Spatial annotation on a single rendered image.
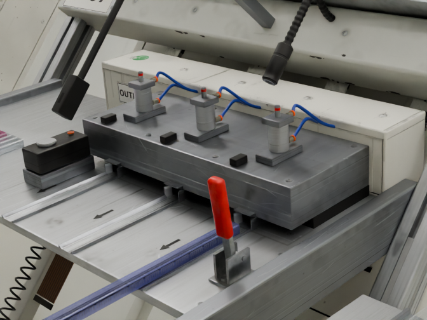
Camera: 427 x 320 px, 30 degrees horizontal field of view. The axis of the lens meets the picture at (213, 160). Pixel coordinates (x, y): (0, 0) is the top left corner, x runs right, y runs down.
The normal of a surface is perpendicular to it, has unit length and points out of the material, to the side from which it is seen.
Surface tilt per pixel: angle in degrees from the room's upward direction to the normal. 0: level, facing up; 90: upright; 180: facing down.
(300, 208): 90
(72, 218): 43
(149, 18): 90
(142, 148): 133
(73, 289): 90
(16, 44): 90
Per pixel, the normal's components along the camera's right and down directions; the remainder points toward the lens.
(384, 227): 0.71, 0.23
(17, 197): -0.07, -0.92
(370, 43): -0.56, -0.38
